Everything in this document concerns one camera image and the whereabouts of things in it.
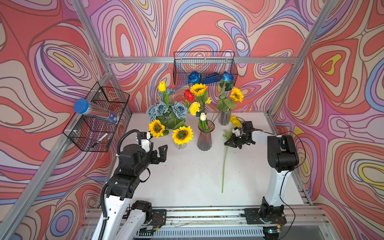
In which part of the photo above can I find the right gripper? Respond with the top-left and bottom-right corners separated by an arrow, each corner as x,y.
224,133 -> 252,149

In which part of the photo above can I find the yellow sunflower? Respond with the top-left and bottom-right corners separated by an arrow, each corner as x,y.
172,126 -> 194,145
149,119 -> 165,139

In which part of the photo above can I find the yellow rose spray stem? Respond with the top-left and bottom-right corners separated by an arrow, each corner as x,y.
221,116 -> 242,193

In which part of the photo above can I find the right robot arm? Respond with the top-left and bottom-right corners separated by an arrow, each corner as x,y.
224,121 -> 299,226

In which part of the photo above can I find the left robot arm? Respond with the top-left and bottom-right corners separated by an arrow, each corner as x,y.
92,130 -> 168,240

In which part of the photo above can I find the clear textured glass vase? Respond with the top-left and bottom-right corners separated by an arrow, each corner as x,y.
174,142 -> 188,150

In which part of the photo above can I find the ribbed pink grey vase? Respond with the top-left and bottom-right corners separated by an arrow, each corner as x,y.
197,120 -> 215,151

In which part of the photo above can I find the grey blue rose bunch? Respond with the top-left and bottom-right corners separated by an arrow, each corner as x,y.
146,89 -> 188,130

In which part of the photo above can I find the white tulip bud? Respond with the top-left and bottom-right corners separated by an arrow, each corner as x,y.
199,113 -> 207,131

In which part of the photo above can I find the yellow carnation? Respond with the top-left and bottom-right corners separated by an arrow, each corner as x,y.
189,102 -> 201,116

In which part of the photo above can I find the white marker pen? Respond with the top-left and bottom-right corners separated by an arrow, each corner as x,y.
91,133 -> 109,148

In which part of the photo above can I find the yellow tulip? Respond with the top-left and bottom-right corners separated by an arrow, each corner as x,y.
158,81 -> 170,107

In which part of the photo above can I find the red rose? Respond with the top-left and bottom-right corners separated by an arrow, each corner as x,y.
184,90 -> 195,103

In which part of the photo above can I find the right blue rose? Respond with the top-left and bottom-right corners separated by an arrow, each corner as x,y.
221,72 -> 235,92

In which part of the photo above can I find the blue object in basket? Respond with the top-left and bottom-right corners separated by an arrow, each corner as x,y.
200,73 -> 223,85

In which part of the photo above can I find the left blue rose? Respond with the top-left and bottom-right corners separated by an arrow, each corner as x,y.
188,71 -> 201,85

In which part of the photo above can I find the blue capped pencil tube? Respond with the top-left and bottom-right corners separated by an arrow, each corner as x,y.
74,99 -> 119,124

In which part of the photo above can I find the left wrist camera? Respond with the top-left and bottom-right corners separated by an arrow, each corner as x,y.
137,132 -> 152,153

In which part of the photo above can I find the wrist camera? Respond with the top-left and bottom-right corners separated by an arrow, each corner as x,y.
232,127 -> 242,137
137,132 -> 152,153

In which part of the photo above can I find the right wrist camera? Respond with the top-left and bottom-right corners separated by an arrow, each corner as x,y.
232,127 -> 242,137

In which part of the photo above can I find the left black wire basket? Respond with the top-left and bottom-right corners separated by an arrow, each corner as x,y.
63,83 -> 130,152

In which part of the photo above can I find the black wire basket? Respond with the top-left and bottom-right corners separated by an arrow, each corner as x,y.
63,83 -> 130,152
173,50 -> 238,86

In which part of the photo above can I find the back black wire basket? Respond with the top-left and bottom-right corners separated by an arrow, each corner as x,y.
173,50 -> 238,86

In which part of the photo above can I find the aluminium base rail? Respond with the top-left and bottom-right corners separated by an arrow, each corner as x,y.
78,205 -> 331,240

